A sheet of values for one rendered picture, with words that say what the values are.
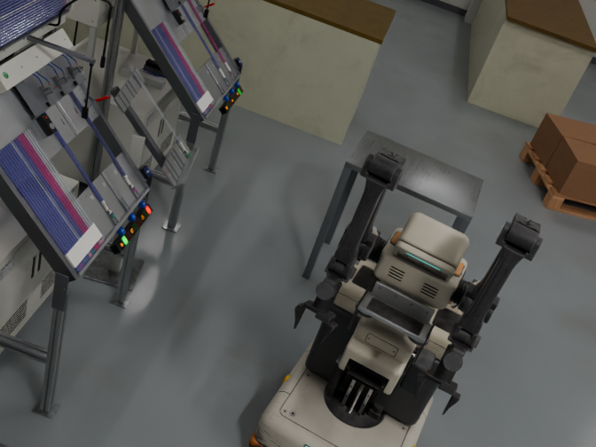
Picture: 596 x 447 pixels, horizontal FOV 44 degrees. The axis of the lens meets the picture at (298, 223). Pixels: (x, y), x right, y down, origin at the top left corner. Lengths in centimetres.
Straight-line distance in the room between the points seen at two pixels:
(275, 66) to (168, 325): 253
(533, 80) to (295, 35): 274
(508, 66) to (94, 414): 524
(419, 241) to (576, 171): 371
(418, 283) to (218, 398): 130
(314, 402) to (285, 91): 300
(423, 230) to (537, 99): 512
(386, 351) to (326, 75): 314
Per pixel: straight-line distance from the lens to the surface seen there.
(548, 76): 735
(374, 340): 270
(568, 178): 601
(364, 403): 318
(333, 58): 545
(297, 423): 309
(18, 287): 324
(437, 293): 250
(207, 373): 353
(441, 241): 239
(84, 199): 295
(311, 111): 563
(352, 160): 382
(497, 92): 738
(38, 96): 288
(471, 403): 399
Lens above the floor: 257
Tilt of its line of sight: 34 degrees down
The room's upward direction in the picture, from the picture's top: 20 degrees clockwise
